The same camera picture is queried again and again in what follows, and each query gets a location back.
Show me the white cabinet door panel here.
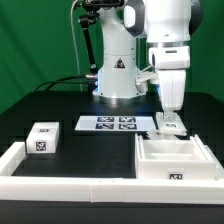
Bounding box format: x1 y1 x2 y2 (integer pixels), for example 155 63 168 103
156 112 187 136
147 131 169 140

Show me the small white tagged box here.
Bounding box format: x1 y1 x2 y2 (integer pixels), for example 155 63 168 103
26 122 59 154

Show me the white cabinet body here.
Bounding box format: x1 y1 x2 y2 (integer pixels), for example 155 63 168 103
135 135 216 180

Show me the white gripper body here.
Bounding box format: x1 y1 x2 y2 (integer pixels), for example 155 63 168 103
148 46 190 112

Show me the black cable bundle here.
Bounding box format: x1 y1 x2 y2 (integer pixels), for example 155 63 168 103
35 75 98 92

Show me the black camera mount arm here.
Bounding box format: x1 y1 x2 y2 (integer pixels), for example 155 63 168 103
79 0 124 74

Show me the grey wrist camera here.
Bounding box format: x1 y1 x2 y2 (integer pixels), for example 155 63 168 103
135 66 159 93

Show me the white fiducial marker sheet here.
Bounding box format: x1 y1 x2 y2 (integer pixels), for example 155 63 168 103
75 116 156 132

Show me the white U-shaped fence frame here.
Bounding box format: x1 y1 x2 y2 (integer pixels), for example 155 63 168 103
0 142 224 205

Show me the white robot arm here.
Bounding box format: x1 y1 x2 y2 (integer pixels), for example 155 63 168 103
93 0 203 115

